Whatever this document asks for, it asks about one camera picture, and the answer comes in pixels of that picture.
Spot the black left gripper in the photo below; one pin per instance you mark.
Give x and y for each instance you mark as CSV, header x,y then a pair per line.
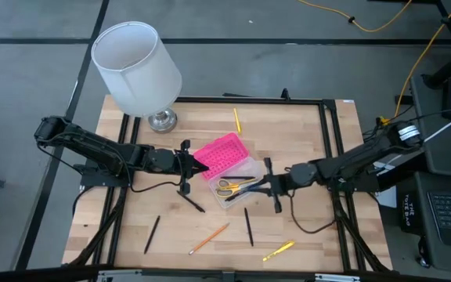
x,y
182,164

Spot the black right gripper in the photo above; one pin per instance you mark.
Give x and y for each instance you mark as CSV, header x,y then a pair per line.
x,y
280,184

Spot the blue pen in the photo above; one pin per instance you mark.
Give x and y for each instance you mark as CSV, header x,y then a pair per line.
x,y
241,193

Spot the black pen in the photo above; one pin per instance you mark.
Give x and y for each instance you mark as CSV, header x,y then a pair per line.
x,y
152,235
248,227
191,201
237,178

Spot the slim yellow pen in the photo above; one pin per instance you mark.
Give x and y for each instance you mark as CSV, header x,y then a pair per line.
x,y
237,121

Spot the yellow highlighter with clip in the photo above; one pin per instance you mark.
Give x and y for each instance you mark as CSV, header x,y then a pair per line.
x,y
278,251

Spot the orange wooden pencil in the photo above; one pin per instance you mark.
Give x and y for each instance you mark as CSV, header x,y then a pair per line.
x,y
209,239

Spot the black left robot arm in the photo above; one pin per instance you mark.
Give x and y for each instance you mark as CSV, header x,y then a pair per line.
x,y
92,147

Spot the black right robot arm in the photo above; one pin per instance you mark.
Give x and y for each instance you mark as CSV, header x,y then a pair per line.
x,y
351,162

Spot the clear pencil box pink lid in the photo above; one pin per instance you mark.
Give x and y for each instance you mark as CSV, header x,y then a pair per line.
x,y
221,154

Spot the black clamp knob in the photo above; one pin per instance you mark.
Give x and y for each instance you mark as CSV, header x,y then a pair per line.
x,y
286,95

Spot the white shade silver table lamp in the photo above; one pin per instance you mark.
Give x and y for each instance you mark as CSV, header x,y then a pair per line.
x,y
135,66

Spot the white paper sheet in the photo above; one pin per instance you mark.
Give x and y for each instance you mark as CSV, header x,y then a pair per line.
x,y
386,199

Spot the black printed tote bag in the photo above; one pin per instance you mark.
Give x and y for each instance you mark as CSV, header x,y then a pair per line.
x,y
411,211

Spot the black desk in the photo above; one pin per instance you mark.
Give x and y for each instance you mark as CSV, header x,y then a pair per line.
x,y
437,156

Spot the white rod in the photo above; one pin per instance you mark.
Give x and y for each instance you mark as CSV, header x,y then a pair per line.
x,y
448,124

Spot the black tripod stand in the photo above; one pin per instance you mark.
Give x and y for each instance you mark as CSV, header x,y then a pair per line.
x,y
450,66

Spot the black aluminium table frame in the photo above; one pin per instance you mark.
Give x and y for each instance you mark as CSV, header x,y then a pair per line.
x,y
249,100

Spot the silver beam bracket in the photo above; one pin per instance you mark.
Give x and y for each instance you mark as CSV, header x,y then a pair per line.
x,y
337,278
120,276

